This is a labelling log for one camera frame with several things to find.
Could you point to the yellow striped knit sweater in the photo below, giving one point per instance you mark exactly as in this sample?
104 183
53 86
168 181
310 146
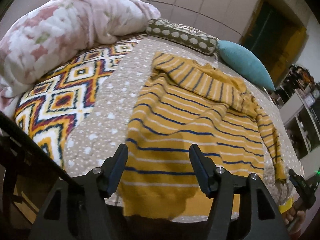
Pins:
184 103

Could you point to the teal corduroy pillow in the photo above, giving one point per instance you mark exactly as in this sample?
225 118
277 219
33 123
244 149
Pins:
245 63

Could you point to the olive dotted bolster pillow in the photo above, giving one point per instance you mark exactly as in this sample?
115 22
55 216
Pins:
182 34

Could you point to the right hand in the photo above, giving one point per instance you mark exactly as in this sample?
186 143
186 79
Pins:
291 214

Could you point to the geometric patterned fleece blanket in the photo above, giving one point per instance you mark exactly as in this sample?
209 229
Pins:
65 96

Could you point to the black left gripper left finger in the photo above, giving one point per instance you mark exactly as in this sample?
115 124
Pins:
77 209

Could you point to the white shelf cabinet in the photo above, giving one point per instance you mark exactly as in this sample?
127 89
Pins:
300 115

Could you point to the cluttered clothes rack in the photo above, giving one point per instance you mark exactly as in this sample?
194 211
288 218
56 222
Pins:
299 77

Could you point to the pink floral fleece blanket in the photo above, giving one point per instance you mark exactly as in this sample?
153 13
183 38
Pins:
56 31

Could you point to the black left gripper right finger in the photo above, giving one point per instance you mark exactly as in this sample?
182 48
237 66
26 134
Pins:
242 207

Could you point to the wooden door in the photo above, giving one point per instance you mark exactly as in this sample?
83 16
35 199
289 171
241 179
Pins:
275 38

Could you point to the beige dotted quilt bedspread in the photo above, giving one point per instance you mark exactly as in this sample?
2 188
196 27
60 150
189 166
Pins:
98 136

